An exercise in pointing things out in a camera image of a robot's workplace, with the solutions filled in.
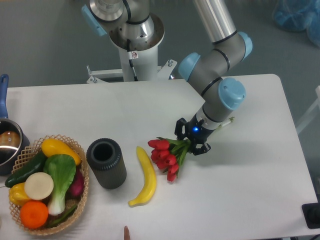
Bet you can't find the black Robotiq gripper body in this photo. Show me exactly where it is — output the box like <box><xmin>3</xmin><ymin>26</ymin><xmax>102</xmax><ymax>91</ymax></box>
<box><xmin>185</xmin><ymin>116</ymin><xmax>214</xmax><ymax>144</ymax></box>

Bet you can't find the red tulip bouquet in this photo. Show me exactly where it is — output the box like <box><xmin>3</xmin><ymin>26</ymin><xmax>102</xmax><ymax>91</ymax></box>
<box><xmin>147</xmin><ymin>117</ymin><xmax>236</xmax><ymax>183</ymax></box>

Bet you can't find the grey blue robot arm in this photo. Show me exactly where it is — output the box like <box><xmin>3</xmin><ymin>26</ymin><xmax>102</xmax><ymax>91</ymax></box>
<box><xmin>81</xmin><ymin>0</ymin><xmax>253</xmax><ymax>155</ymax></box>

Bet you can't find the human fingertip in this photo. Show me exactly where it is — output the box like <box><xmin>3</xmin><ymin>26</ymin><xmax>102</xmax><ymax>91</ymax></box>
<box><xmin>123</xmin><ymin>226</ymin><xmax>131</xmax><ymax>240</ymax></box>

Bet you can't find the yellow toy banana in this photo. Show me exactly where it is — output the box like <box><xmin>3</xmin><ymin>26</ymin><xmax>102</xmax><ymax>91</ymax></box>
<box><xmin>128</xmin><ymin>146</ymin><xmax>157</xmax><ymax>207</ymax></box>

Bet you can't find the dark grey ribbed vase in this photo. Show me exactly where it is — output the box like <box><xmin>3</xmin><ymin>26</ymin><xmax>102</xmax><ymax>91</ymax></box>
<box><xmin>86</xmin><ymin>138</ymin><xmax>127</xmax><ymax>190</ymax></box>

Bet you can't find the purple toy sweet potato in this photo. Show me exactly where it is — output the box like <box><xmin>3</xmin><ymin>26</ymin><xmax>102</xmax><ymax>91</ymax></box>
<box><xmin>68</xmin><ymin>168</ymin><xmax>85</xmax><ymax>197</ymax></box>

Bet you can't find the green toy bok choy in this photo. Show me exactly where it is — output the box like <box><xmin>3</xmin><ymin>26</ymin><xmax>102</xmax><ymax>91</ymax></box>
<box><xmin>43</xmin><ymin>154</ymin><xmax>76</xmax><ymax>216</ymax></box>

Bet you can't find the black device at edge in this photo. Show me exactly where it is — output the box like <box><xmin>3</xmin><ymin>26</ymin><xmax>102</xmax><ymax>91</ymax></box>
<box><xmin>301</xmin><ymin>202</ymin><xmax>320</xmax><ymax>229</ymax></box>

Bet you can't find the yellow toy squash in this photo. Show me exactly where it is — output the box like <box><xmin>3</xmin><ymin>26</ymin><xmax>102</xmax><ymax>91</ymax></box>
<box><xmin>41</xmin><ymin>138</ymin><xmax>82</xmax><ymax>166</ymax></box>

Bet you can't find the dark green toy cucumber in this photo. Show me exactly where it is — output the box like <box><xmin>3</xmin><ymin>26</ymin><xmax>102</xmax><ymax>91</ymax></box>
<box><xmin>4</xmin><ymin>150</ymin><xmax>47</xmax><ymax>188</ymax></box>

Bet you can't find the white round toy slice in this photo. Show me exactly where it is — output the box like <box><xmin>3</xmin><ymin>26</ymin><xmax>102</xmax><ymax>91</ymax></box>
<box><xmin>24</xmin><ymin>172</ymin><xmax>54</xmax><ymax>201</ymax></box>

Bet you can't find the woven wicker basket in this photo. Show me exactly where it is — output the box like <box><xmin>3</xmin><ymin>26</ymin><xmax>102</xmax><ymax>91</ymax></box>
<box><xmin>9</xmin><ymin>134</ymin><xmax>89</xmax><ymax>236</ymax></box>

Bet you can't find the blue plastic bag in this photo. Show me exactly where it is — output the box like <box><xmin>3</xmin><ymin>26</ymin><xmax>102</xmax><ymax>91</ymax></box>
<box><xmin>272</xmin><ymin>0</ymin><xmax>320</xmax><ymax>47</ymax></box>

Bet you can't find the green toy chili pepper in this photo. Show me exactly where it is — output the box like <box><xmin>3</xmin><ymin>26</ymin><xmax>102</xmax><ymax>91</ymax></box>
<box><xmin>46</xmin><ymin>205</ymin><xmax>78</xmax><ymax>228</ymax></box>

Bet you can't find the orange toy orange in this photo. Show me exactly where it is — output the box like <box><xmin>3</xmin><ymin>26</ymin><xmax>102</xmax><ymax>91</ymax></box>
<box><xmin>19</xmin><ymin>200</ymin><xmax>49</xmax><ymax>229</ymax></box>

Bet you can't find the yellow toy bell pepper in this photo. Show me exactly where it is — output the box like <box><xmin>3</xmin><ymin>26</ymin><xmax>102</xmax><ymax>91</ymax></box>
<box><xmin>9</xmin><ymin>182</ymin><xmax>32</xmax><ymax>207</ymax></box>

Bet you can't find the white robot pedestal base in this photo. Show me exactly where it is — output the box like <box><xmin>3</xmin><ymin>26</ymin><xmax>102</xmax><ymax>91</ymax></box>
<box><xmin>87</xmin><ymin>13</ymin><xmax>177</xmax><ymax>84</ymax></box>

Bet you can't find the black base cable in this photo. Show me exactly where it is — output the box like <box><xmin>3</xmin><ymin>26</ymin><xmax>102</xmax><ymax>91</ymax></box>
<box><xmin>126</xmin><ymin>38</ymin><xmax>139</xmax><ymax>82</ymax></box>

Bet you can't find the white frame right edge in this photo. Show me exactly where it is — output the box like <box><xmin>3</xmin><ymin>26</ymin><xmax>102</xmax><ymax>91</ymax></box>
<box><xmin>296</xmin><ymin>85</ymin><xmax>320</xmax><ymax>135</ymax></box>

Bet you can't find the blue saucepan with handle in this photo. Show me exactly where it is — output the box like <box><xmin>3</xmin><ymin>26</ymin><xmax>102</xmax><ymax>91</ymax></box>
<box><xmin>0</xmin><ymin>74</ymin><xmax>30</xmax><ymax>176</ymax></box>

